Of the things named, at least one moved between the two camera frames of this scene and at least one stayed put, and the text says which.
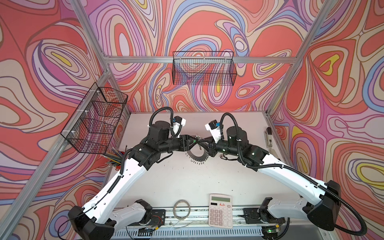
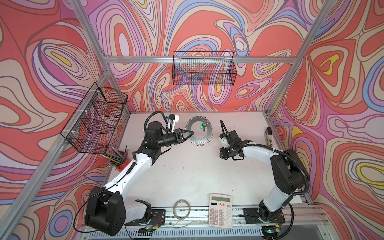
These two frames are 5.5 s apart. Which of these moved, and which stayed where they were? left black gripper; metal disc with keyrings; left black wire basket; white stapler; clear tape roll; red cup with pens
Moved: metal disc with keyrings; left black gripper
Stayed: left black wire basket; red cup with pens; white stapler; clear tape roll
